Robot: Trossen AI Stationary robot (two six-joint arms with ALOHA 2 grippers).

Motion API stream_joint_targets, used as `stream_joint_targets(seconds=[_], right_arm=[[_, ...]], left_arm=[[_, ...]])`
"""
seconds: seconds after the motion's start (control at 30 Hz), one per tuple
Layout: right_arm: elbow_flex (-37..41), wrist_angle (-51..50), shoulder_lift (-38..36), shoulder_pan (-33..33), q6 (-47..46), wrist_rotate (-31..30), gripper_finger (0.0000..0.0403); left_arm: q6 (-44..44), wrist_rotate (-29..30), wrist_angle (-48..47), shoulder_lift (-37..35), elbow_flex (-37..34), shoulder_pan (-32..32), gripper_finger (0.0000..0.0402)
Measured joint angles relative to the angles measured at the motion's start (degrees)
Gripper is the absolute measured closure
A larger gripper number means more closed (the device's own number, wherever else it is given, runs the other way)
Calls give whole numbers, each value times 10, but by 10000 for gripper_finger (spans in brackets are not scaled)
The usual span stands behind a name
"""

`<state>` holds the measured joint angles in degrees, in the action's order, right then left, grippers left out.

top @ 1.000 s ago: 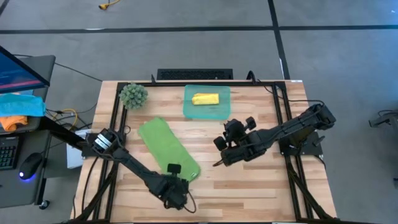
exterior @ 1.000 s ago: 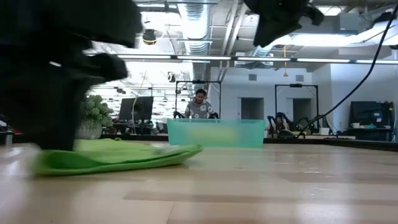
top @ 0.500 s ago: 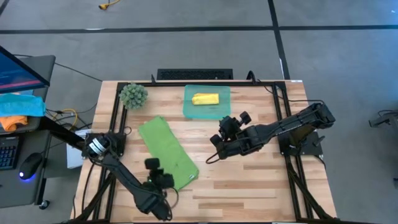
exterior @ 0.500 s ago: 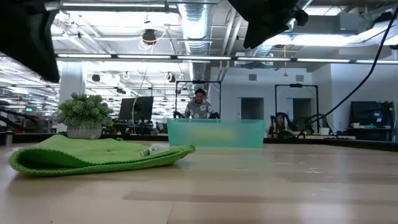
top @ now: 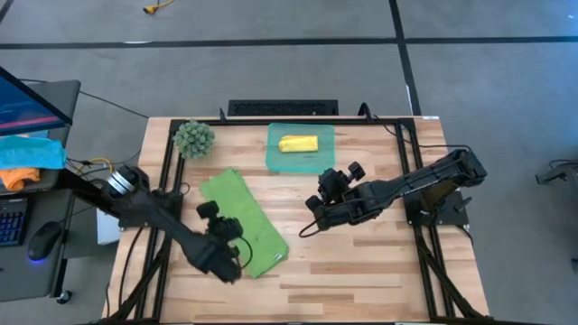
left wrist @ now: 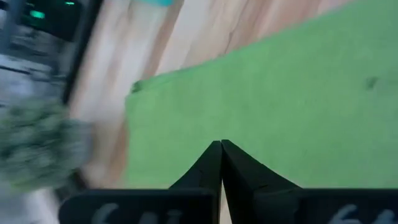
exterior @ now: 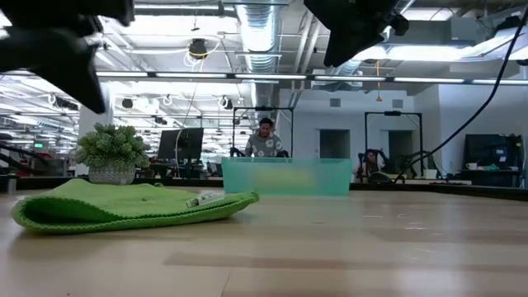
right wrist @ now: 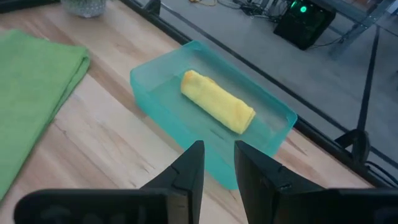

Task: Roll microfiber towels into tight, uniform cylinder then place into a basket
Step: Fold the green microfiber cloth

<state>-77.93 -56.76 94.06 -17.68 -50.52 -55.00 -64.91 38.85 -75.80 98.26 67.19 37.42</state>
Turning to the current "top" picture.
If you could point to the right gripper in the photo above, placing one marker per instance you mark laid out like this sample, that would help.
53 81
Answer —
333 187

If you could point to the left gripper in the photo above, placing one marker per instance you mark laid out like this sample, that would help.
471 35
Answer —
226 229

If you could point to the green microfiber towel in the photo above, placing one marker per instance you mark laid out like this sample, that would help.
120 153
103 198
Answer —
244 203

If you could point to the yellow microfiber towel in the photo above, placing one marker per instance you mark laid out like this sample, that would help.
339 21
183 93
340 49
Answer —
298 144

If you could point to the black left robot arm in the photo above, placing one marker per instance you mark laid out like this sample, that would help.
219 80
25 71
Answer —
171 225

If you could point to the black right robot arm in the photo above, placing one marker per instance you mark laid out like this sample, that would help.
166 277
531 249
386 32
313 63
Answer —
406 189

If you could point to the teal plastic basket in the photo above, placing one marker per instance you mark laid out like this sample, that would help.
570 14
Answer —
300 164

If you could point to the black vented box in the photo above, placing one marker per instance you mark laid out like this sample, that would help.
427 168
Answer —
282 108

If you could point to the green artificial plant ball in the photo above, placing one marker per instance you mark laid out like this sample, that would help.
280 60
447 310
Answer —
194 139

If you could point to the white box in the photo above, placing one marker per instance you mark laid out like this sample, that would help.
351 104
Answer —
107 230

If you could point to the white sticker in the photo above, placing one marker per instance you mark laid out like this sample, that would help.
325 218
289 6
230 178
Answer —
431 117

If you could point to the black desk caster wheel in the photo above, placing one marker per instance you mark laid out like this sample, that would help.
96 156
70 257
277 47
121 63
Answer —
64 296

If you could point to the black computer mouse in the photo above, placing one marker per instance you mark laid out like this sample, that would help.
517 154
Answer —
44 241

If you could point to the grey rolling desk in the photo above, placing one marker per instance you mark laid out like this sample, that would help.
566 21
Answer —
31 284

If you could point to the blue cloth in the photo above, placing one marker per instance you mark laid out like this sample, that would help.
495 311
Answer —
27 152

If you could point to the orange cloth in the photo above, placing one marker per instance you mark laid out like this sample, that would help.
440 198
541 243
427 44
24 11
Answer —
18 177

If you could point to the black keyboard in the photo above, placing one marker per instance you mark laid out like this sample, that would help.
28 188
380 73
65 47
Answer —
11 225

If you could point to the computer monitor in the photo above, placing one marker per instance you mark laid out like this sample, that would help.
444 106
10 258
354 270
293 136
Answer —
22 108

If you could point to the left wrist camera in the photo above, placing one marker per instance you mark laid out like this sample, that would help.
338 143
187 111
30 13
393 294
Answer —
207 210

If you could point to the black aluminium table frame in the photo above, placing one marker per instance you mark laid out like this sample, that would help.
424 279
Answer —
293 122

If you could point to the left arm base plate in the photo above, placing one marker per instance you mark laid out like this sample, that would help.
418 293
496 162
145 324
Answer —
135 222

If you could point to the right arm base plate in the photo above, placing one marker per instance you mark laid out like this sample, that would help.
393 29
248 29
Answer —
451 216

